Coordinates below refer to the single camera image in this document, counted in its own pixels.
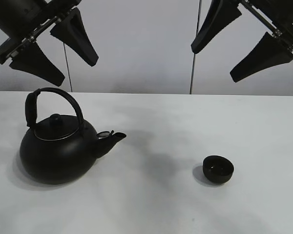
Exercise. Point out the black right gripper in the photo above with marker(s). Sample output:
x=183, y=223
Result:
x=272, y=50

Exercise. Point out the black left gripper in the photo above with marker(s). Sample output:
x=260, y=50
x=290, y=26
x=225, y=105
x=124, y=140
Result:
x=19, y=18

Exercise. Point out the black round teapot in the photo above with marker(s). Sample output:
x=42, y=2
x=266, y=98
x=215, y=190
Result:
x=61, y=148

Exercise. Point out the small black teacup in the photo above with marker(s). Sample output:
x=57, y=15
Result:
x=217, y=169

